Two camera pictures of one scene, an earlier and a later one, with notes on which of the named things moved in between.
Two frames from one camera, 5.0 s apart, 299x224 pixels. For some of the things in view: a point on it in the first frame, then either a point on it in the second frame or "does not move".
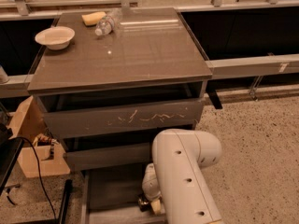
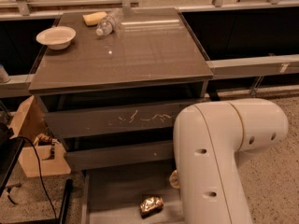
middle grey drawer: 138,153 does not move
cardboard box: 38,153 does not move
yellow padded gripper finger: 156,205 -> 173,179
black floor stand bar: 65,201 does not move
